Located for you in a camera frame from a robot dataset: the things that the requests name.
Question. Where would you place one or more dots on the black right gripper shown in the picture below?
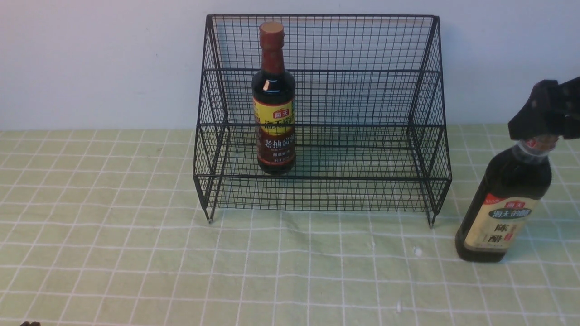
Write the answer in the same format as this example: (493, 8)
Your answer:
(552, 108)

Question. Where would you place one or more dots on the dark vinegar bottle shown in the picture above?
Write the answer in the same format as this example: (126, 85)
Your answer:
(514, 182)

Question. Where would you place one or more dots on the dark soy sauce bottle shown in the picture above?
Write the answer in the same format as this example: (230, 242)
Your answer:
(273, 90)

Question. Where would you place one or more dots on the green checkered tablecloth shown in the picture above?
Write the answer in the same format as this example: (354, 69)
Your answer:
(103, 228)

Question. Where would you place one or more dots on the small dark object at edge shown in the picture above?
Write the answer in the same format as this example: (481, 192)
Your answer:
(27, 323)

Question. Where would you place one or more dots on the black wire mesh shelf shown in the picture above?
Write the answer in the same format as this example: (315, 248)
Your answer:
(370, 122)

